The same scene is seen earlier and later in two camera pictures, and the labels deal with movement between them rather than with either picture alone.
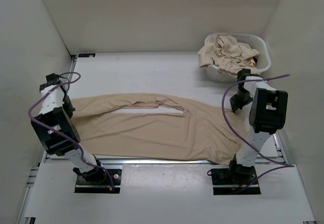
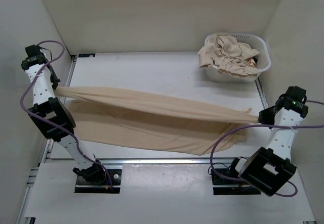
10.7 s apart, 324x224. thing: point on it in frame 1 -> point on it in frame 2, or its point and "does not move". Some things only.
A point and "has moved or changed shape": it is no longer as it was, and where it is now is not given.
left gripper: (70, 109) -> (54, 81)
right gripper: (235, 104) -> (263, 118)
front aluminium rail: (152, 162) does not move
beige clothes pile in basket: (227, 55) does not move
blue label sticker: (88, 55) does not move
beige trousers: (212, 133) has moved or changed shape
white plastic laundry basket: (262, 59) does not move
